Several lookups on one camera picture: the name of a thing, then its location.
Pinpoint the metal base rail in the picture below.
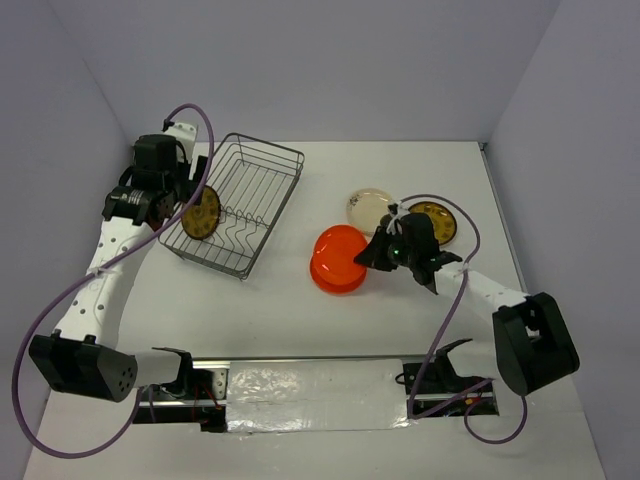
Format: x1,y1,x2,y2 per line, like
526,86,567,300
134,342,499,434

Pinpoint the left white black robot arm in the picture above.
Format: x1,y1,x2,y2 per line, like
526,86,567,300
28,123,207,402

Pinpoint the metal wire dish rack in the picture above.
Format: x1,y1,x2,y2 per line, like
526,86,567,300
160,133,305,280

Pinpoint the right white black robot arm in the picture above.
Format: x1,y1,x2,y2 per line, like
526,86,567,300
354,214,580,396

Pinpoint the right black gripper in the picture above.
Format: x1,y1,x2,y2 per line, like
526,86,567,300
354,226,417,272

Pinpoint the silver foil tape patch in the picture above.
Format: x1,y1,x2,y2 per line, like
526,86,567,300
226,359,410,434

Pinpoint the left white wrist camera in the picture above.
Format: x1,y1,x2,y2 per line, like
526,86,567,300
162,120,198,163

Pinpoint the orange plate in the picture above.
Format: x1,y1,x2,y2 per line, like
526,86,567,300
309,257,367,295
311,224,368,262

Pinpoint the yellow patterned plate brown rim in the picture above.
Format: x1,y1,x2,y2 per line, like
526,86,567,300
409,201,458,246

